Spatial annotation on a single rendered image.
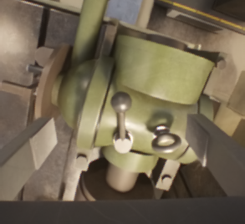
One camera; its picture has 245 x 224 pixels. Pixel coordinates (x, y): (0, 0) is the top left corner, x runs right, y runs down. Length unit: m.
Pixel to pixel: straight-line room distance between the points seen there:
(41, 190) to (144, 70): 0.68
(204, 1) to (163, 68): 1.13
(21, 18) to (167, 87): 0.49
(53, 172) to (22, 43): 0.47
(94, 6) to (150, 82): 0.18
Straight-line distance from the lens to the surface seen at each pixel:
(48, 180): 0.79
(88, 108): 0.27
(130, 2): 0.84
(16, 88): 0.35
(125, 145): 0.29
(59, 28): 0.59
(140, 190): 0.46
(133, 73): 0.28
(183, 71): 0.28
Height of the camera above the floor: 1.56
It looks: 73 degrees down
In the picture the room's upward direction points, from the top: 179 degrees counter-clockwise
